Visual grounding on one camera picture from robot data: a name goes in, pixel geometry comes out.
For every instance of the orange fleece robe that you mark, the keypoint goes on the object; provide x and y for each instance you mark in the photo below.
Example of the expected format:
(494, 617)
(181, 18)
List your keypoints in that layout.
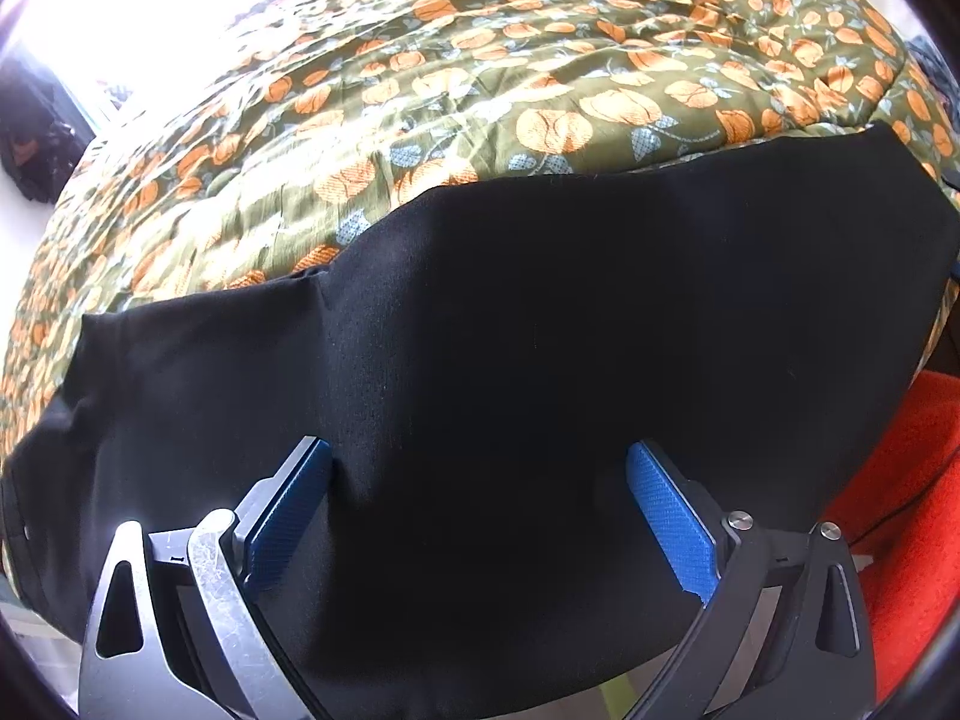
(915, 577)

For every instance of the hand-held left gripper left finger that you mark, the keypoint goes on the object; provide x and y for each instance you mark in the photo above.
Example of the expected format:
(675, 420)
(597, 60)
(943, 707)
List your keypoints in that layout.
(289, 510)

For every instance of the black pants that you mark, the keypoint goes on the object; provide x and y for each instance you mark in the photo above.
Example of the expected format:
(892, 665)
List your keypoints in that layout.
(525, 315)

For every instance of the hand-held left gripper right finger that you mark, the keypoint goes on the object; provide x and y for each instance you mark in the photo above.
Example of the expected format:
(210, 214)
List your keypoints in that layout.
(675, 517)

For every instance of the bright window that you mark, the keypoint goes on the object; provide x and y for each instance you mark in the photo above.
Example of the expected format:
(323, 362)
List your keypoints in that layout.
(150, 0)

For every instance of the orange floral quilt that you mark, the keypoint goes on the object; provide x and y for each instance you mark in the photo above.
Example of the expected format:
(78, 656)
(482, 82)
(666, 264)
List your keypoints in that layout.
(487, 52)

